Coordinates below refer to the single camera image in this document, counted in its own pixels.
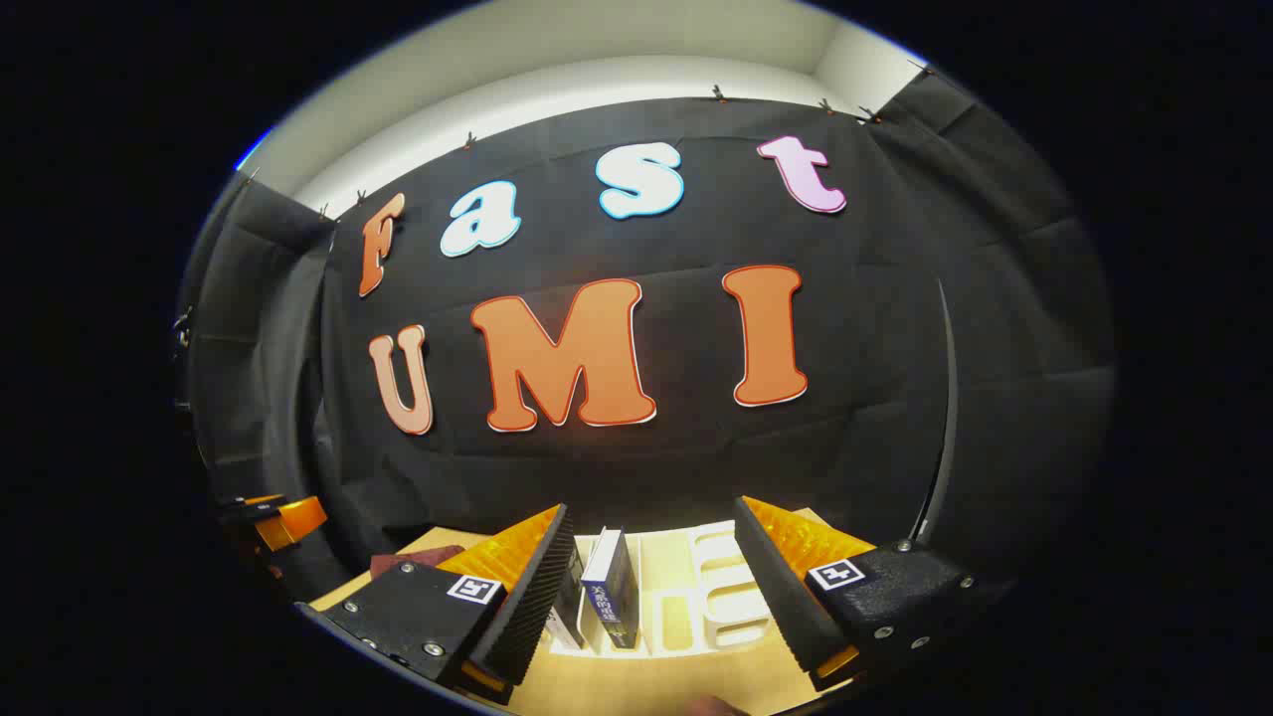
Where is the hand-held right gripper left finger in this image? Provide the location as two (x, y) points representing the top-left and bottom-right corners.
(320, 503), (578, 707)

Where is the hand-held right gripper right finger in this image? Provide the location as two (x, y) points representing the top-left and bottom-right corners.
(733, 495), (981, 692)

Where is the grey cover book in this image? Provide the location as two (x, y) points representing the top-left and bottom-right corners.
(545, 542), (593, 647)

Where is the white bookshelf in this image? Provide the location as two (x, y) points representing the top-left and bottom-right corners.
(542, 520), (777, 659)

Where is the blue cover book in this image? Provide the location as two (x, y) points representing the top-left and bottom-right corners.
(582, 528), (642, 650)

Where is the maroon schoolbag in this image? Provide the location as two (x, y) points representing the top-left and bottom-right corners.
(370, 545), (465, 580)

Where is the row of black cloth clips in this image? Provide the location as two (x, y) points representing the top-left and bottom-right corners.
(239, 60), (936, 220)

